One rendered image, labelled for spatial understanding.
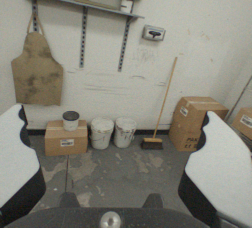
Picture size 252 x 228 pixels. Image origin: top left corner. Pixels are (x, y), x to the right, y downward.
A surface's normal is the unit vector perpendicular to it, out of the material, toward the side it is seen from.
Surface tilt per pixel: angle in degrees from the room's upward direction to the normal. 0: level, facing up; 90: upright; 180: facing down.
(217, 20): 90
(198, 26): 90
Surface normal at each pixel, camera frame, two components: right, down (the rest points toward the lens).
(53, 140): 0.29, 0.48
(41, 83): -0.24, 0.40
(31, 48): 0.55, 0.46
